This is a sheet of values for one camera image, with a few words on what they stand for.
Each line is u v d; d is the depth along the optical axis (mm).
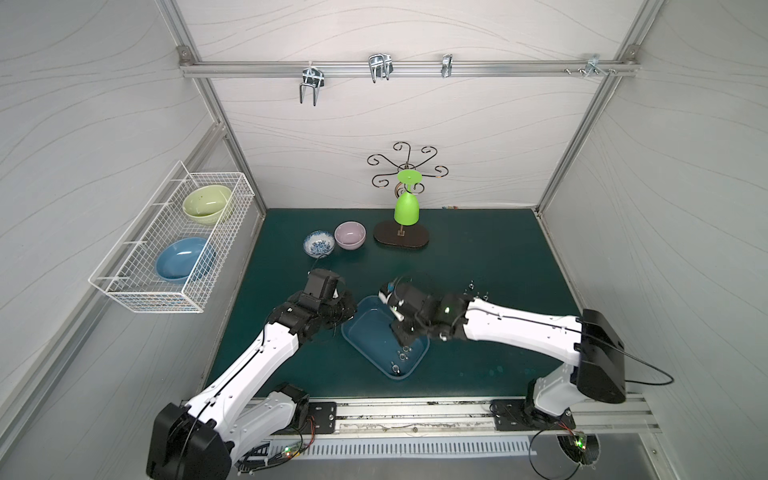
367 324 909
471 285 984
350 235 1082
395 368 804
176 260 652
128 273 578
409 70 788
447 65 793
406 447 703
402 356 825
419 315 572
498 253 1106
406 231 1115
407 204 920
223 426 405
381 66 763
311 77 782
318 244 1076
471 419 749
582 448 716
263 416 544
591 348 415
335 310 675
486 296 955
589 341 431
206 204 746
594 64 765
